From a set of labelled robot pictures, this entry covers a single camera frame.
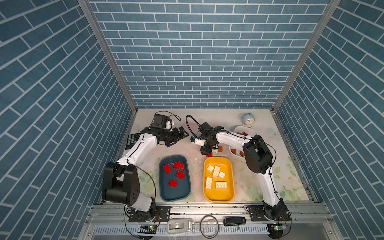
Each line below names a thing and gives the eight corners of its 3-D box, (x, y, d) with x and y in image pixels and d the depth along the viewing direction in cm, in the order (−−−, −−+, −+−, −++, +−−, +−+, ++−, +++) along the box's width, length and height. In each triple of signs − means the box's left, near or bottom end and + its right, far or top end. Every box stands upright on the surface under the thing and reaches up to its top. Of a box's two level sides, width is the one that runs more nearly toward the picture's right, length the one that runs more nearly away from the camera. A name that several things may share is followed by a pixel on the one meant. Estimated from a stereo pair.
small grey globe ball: (242, 126, 113) (246, 117, 106) (241, 121, 116) (244, 113, 109) (251, 126, 113) (255, 117, 106) (250, 121, 116) (254, 113, 109)
